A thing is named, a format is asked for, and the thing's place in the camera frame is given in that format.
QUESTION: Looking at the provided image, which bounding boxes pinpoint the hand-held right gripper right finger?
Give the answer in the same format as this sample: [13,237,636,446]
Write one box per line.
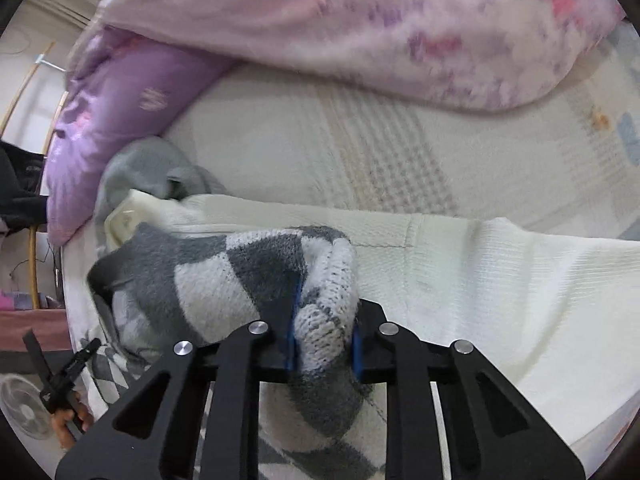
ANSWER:
[350,299,586,480]

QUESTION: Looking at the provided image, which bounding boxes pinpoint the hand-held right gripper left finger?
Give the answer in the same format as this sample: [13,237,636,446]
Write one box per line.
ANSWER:
[55,280,304,480]

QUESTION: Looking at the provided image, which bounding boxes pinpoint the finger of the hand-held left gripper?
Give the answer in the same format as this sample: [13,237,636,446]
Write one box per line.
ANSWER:
[22,331,55,396]
[59,338,102,386]

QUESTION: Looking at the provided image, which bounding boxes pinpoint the grey white checkered sweater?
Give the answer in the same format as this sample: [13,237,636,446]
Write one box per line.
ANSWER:
[70,225,391,480]

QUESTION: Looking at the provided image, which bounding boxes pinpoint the cream knit garment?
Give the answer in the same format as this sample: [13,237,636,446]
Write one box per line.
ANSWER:
[102,190,640,461]

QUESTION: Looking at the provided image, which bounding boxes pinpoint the person's left hand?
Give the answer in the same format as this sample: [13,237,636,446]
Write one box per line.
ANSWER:
[50,394,95,452]

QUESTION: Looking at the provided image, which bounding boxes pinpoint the white floor fan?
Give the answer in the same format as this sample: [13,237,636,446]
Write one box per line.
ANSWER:
[0,375,53,442]

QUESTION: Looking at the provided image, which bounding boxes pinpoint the wooden rack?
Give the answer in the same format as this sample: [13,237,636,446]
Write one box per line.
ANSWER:
[0,42,70,311]

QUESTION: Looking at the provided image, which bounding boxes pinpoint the dark clothing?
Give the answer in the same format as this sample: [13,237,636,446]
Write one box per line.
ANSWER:
[0,139,51,235]

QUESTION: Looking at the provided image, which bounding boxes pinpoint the grey garment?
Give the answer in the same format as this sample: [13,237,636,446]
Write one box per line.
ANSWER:
[94,136,231,241]

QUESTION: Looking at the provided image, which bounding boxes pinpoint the patterned bed sheet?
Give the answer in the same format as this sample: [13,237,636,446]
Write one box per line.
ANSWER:
[60,25,640,461]

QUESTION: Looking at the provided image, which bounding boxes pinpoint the purple pillow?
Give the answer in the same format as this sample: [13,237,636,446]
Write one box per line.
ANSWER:
[45,27,241,248]

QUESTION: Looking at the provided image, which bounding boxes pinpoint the pink floral quilt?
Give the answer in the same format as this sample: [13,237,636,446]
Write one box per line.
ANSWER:
[97,0,626,113]

